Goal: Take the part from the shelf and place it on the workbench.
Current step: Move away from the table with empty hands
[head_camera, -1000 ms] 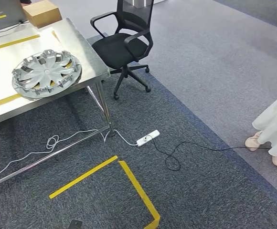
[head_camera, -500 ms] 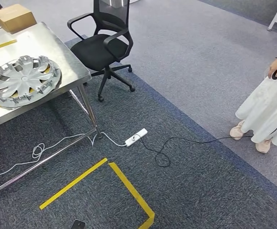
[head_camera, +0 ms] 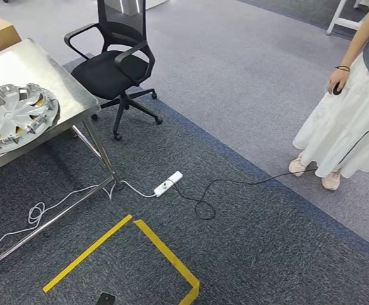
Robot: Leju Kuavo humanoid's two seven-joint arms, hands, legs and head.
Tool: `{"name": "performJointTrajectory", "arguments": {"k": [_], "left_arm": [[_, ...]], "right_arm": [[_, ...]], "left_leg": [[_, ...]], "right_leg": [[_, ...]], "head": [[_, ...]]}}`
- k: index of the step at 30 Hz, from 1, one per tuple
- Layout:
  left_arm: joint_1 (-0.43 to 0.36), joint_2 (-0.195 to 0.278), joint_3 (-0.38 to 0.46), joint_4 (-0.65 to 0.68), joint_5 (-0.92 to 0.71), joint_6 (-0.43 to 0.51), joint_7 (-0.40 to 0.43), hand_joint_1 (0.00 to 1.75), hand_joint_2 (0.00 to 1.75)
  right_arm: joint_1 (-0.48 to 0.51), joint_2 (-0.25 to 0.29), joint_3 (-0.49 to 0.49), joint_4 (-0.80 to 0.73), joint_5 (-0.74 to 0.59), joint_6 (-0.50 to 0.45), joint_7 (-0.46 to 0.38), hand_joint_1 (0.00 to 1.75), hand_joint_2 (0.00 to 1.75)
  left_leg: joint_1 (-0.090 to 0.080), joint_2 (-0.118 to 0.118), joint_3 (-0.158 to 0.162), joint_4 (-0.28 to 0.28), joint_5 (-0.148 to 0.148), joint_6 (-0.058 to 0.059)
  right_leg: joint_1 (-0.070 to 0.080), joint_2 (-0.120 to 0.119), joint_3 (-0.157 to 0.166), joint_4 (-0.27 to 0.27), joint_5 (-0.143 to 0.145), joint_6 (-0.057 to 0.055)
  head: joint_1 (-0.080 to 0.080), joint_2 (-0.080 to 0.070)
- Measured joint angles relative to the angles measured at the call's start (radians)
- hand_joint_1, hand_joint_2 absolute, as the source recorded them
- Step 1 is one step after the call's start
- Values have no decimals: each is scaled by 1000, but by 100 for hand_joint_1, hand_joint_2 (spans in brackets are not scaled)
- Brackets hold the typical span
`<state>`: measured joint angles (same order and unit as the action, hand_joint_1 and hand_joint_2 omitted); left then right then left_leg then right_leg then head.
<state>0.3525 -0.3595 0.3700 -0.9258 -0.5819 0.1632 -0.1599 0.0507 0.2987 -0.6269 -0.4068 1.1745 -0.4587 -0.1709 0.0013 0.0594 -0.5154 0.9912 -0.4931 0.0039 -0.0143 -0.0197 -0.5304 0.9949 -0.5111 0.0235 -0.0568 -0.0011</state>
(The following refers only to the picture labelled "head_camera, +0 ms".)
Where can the person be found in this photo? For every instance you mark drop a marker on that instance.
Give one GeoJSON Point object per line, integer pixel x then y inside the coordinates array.
{"type": "Point", "coordinates": [346, 126]}

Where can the white power strip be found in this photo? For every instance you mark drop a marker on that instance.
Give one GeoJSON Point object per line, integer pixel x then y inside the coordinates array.
{"type": "Point", "coordinates": [169, 183]}

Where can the grey plastic wheel hubcap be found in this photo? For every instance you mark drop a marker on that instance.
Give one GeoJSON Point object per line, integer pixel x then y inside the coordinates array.
{"type": "Point", "coordinates": [9, 118]}

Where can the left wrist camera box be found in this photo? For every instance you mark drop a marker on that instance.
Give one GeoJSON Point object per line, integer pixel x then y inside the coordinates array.
{"type": "Point", "coordinates": [105, 299]}

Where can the black office chair with armrests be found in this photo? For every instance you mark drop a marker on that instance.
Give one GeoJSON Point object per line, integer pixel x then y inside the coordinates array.
{"type": "Point", "coordinates": [108, 71]}

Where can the person's right forearm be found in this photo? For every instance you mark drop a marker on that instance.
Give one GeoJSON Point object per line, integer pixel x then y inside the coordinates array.
{"type": "Point", "coordinates": [360, 40]}

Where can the yellow floor tape marking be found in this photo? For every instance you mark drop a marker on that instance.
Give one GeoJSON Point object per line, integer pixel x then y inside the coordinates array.
{"type": "Point", "coordinates": [165, 252]}

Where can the black handheld controller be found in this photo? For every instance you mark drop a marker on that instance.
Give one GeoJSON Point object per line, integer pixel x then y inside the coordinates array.
{"type": "Point", "coordinates": [337, 89]}

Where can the white metal frame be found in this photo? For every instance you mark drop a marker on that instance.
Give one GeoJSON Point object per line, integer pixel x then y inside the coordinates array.
{"type": "Point", "coordinates": [337, 19]}

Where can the steel workbench table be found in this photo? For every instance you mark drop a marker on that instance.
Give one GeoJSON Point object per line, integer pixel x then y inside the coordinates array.
{"type": "Point", "coordinates": [60, 92]}

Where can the person's right hand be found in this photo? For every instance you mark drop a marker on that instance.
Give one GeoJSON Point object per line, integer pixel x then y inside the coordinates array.
{"type": "Point", "coordinates": [339, 78]}

